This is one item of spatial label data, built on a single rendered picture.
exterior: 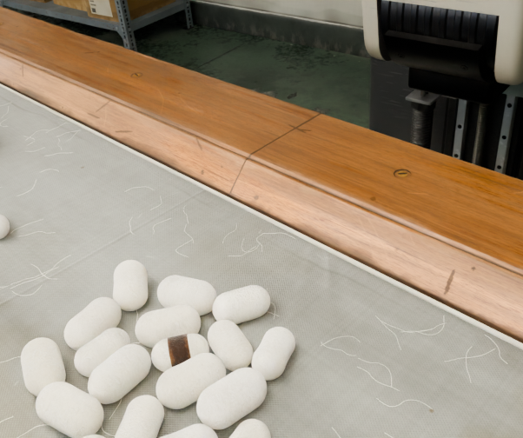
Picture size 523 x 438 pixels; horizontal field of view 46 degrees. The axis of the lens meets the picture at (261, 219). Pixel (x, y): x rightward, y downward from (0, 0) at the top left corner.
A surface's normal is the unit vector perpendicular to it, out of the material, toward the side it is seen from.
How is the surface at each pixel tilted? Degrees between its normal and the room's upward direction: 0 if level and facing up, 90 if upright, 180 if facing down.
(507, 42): 98
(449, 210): 0
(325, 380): 0
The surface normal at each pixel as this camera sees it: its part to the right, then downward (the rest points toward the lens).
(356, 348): -0.08, -0.81
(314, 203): -0.55, -0.24
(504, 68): -0.58, 0.68
